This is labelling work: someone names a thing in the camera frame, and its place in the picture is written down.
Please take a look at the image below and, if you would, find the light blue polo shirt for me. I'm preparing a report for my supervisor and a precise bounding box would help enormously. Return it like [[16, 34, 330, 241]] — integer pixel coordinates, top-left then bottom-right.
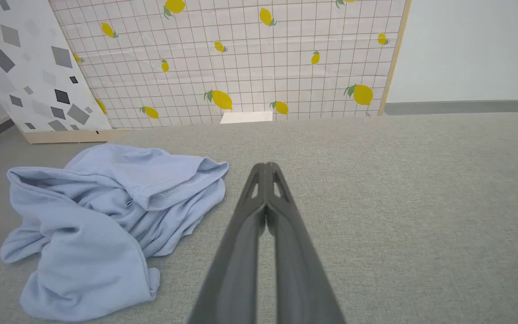
[[0, 144, 229, 322]]

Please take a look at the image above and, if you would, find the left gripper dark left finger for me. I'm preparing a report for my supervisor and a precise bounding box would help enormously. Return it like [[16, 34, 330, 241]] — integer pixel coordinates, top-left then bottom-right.
[[188, 163, 267, 324]]

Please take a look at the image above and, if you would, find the lemon print grid board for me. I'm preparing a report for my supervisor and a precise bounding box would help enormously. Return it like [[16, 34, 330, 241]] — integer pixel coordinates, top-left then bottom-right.
[[48, 0, 412, 131]]

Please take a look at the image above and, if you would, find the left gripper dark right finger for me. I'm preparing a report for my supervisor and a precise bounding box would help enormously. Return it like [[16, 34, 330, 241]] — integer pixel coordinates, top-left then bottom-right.
[[266, 162, 346, 324]]

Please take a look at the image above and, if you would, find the grey fabric sofa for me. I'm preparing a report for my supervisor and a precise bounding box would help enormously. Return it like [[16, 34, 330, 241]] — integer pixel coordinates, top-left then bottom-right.
[[0, 112, 518, 324]]

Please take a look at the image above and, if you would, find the grey terrazzo print board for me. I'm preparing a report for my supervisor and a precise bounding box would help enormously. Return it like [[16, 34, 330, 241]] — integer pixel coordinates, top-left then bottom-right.
[[0, 0, 129, 144]]

